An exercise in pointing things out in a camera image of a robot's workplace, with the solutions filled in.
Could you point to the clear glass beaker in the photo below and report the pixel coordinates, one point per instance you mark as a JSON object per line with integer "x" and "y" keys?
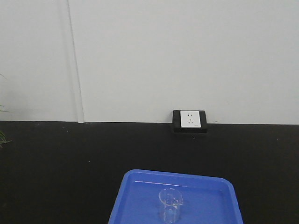
{"x": 171, "y": 201}

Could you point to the blue plastic tray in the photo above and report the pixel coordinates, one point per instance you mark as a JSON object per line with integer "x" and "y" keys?
{"x": 207, "y": 200}

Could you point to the green plant leaves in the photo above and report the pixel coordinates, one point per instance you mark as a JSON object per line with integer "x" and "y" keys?
{"x": 3, "y": 139}

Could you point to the white wall power socket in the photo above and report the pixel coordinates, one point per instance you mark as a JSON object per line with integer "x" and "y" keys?
{"x": 184, "y": 121}

